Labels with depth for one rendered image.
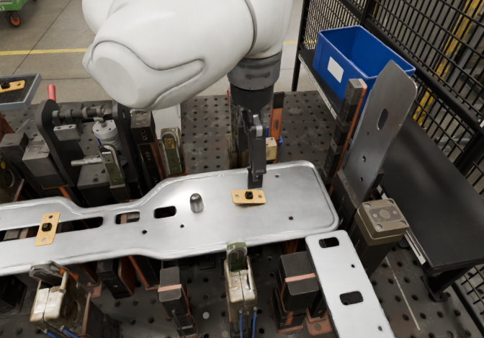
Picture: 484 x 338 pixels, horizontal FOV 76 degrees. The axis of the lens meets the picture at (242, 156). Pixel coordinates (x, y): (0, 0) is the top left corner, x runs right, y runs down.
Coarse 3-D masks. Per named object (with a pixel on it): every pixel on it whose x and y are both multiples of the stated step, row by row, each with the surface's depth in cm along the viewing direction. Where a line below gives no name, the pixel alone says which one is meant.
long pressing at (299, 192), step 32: (160, 192) 78; (192, 192) 78; (224, 192) 78; (288, 192) 78; (320, 192) 78; (0, 224) 72; (32, 224) 72; (128, 224) 72; (160, 224) 72; (192, 224) 72; (224, 224) 72; (256, 224) 72; (288, 224) 72; (320, 224) 72; (0, 256) 66; (32, 256) 66; (64, 256) 66; (96, 256) 67; (128, 256) 68; (160, 256) 67; (192, 256) 67
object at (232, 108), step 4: (228, 88) 72; (228, 92) 73; (232, 104) 73; (236, 104) 70; (232, 108) 74; (236, 108) 75; (232, 112) 75; (232, 116) 75; (236, 116) 76; (232, 120) 76; (236, 120) 77; (232, 124) 77; (236, 124) 78; (232, 128) 77; (236, 128) 79; (232, 132) 78; (236, 132) 79; (232, 136) 79; (232, 140) 79; (232, 144) 81
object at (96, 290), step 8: (64, 224) 75; (72, 224) 79; (56, 232) 72; (80, 264) 82; (88, 264) 86; (96, 264) 92; (80, 272) 85; (88, 272) 86; (96, 272) 91; (88, 280) 89; (96, 280) 90; (88, 288) 91; (96, 288) 91; (96, 296) 89
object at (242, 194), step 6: (234, 192) 75; (240, 192) 76; (246, 192) 75; (252, 192) 75; (258, 192) 77; (234, 198) 74; (240, 198) 74; (246, 198) 75; (252, 198) 75; (258, 198) 76; (264, 198) 76
